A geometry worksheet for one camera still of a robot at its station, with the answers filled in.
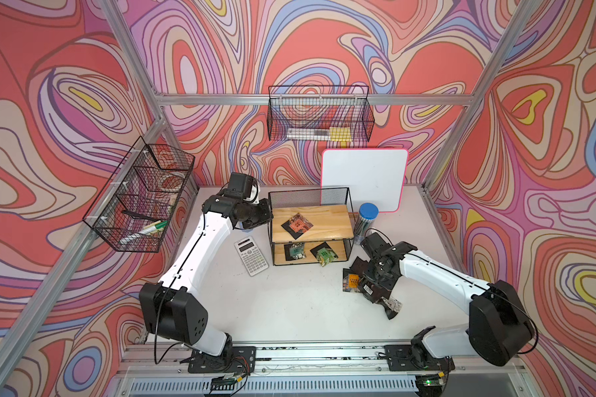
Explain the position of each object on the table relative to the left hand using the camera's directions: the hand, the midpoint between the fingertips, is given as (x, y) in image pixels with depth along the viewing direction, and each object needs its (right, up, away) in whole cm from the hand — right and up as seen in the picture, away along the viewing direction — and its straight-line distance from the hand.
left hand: (275, 214), depth 80 cm
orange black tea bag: (+27, -25, +9) cm, 38 cm away
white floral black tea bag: (+39, -31, +3) cm, 50 cm away
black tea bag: (+7, -4, +5) cm, 9 cm away
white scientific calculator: (-11, -17, +16) cm, 26 cm away
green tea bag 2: (+6, -15, +16) cm, 22 cm away
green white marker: (-37, -5, -9) cm, 39 cm away
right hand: (+34, -25, +5) cm, 42 cm away
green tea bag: (+17, -16, +16) cm, 28 cm away
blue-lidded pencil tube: (+32, 0, +8) cm, 33 cm away
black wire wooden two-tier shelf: (+19, +1, +11) cm, 22 cm away
